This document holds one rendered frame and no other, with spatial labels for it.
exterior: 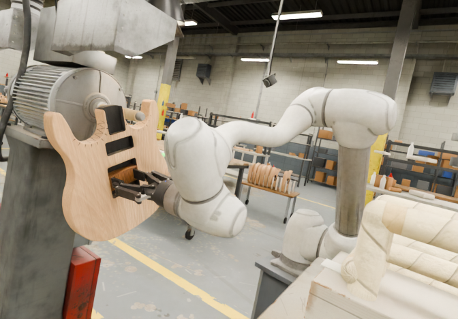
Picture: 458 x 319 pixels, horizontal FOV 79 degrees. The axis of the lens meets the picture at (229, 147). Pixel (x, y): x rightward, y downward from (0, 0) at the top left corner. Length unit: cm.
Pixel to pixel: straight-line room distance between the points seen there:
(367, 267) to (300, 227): 94
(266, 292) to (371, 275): 105
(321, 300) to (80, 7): 83
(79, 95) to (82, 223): 39
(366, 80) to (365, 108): 1112
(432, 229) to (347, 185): 73
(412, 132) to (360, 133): 1066
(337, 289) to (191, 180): 32
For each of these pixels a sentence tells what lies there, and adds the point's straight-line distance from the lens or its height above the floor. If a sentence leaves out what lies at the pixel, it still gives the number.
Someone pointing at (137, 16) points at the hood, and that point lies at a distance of 76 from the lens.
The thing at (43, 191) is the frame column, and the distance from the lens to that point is 119.
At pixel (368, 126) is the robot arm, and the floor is 135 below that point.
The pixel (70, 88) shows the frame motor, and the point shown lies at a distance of 99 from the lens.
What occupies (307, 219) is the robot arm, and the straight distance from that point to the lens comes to 129.
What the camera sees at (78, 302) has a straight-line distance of 146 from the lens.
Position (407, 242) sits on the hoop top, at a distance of 61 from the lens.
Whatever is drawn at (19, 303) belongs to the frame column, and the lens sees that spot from 135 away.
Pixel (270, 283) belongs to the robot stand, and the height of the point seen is 64.
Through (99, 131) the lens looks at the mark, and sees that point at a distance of 86.
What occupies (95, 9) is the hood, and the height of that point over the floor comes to 149.
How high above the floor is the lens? 125
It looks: 3 degrees down
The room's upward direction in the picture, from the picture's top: 11 degrees clockwise
